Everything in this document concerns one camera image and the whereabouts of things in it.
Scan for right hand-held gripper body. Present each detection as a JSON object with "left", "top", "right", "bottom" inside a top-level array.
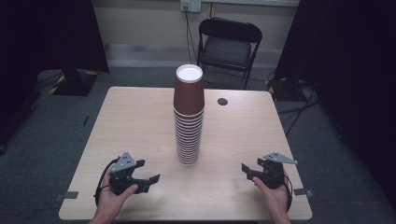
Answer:
[{"left": 257, "top": 151, "right": 299, "bottom": 189}]

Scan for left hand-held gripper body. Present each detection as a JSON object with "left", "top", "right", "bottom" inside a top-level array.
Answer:
[{"left": 108, "top": 151, "right": 151, "bottom": 196}]

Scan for stack of brown paper cups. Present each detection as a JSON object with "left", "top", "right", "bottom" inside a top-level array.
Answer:
[{"left": 172, "top": 63, "right": 205, "bottom": 166}]

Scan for person's right hand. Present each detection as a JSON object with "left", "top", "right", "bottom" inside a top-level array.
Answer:
[{"left": 251, "top": 175, "right": 292, "bottom": 218}]

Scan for person's left hand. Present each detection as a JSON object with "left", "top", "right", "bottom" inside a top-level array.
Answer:
[{"left": 97, "top": 167, "right": 139, "bottom": 218}]

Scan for grey tape strip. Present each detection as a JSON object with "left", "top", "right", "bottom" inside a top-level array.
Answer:
[
  {"left": 54, "top": 190, "right": 79, "bottom": 202},
  {"left": 292, "top": 188, "right": 314, "bottom": 198}
]

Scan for black stand base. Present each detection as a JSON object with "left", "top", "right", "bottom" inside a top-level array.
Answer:
[
  {"left": 265, "top": 77, "right": 312, "bottom": 103},
  {"left": 49, "top": 68, "right": 99, "bottom": 97}
]

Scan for black folding chair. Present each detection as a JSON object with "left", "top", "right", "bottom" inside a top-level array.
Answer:
[{"left": 196, "top": 17, "right": 263, "bottom": 91}]

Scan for black curtain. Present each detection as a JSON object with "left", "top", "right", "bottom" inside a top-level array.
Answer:
[
  {"left": 0, "top": 0, "right": 110, "bottom": 147},
  {"left": 274, "top": 0, "right": 396, "bottom": 210}
]

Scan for right hand-held gripper cable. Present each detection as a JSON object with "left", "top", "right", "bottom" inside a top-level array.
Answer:
[{"left": 281, "top": 169, "right": 294, "bottom": 213}]

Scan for hand-held gripper cable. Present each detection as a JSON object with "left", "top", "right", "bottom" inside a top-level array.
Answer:
[
  {"left": 93, "top": 157, "right": 121, "bottom": 207},
  {"left": 281, "top": 169, "right": 294, "bottom": 213}
]

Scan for left hand-held gripper cable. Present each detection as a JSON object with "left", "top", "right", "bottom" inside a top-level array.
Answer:
[{"left": 93, "top": 157, "right": 121, "bottom": 207}]

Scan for black floor cables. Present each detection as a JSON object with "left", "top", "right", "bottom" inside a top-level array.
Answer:
[{"left": 276, "top": 79, "right": 322, "bottom": 138}]

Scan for black wall socket cable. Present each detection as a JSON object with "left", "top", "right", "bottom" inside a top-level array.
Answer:
[{"left": 183, "top": 6, "right": 200, "bottom": 65}]

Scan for white wall socket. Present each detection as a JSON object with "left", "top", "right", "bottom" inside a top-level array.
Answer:
[{"left": 180, "top": 0, "right": 203, "bottom": 14}]

